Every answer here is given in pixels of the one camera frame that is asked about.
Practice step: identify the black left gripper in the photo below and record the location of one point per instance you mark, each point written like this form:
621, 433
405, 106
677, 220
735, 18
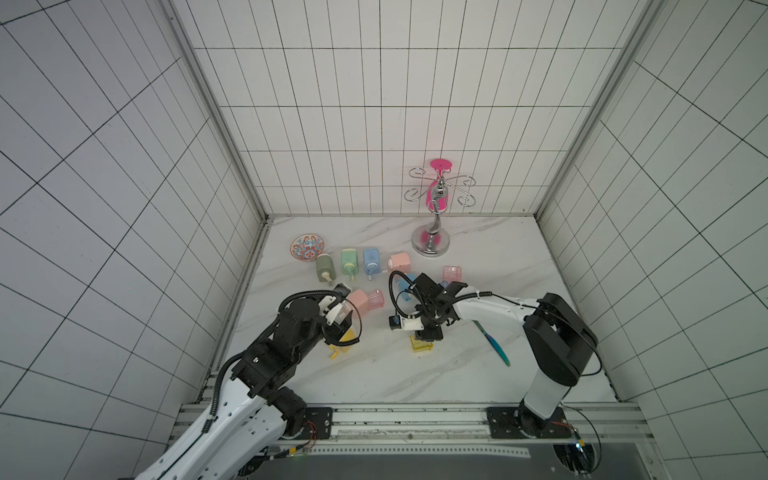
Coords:
337, 331

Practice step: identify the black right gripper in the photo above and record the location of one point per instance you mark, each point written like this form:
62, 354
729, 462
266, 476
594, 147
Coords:
429, 327

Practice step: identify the clear yellow tray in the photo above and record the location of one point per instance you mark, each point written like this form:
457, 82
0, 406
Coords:
418, 345

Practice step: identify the light green pencil sharpener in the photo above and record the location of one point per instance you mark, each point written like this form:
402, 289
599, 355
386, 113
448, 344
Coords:
349, 263

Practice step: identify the yellow pencil sharpener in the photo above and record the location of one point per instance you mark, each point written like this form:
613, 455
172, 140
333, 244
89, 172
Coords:
336, 351

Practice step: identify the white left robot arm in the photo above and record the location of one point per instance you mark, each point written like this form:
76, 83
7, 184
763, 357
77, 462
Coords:
251, 406

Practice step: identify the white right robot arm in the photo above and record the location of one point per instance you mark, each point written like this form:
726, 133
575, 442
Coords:
559, 339

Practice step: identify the chrome jewelry stand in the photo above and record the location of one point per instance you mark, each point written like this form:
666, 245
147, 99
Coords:
432, 240

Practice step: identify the patterned ceramic bowl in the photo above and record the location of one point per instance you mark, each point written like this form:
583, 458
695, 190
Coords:
307, 247

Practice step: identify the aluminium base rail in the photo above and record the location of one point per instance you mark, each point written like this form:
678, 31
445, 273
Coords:
472, 423

